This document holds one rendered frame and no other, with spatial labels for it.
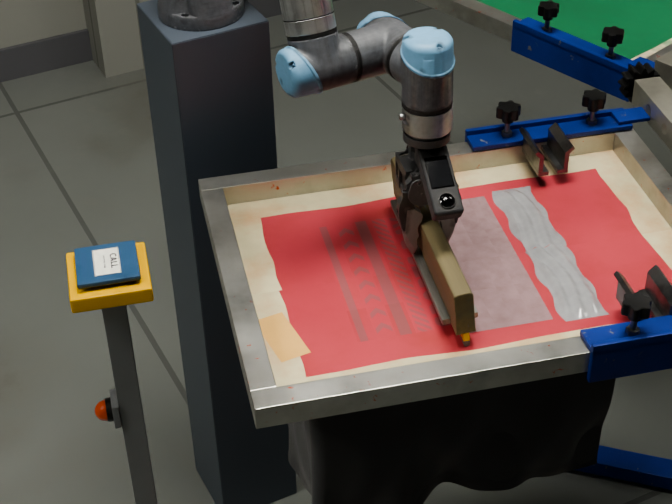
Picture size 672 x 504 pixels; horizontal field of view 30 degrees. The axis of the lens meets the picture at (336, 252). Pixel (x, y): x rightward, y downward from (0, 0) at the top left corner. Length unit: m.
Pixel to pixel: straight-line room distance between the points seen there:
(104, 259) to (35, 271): 1.65
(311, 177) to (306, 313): 0.33
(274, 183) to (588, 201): 0.54
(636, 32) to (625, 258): 0.79
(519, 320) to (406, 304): 0.17
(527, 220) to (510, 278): 0.15
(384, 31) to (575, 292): 0.50
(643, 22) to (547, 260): 0.89
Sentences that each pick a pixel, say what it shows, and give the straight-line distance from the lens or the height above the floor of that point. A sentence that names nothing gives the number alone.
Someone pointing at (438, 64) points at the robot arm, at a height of 1.33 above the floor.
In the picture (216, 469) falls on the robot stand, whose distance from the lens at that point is 2.81.
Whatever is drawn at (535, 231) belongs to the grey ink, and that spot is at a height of 0.96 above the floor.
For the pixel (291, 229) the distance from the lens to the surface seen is 2.10.
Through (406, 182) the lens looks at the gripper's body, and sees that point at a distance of 1.90.
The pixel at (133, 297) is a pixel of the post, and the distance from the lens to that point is 2.01.
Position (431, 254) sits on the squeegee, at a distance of 1.90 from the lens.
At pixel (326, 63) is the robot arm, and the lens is 1.83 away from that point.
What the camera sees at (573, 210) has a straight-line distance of 2.17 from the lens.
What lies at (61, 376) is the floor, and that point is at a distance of 3.32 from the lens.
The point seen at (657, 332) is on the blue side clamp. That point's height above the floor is 1.01.
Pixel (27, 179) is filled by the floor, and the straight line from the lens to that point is 4.10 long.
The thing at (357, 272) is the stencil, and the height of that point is 0.95.
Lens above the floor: 2.18
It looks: 37 degrees down
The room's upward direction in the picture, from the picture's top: 2 degrees counter-clockwise
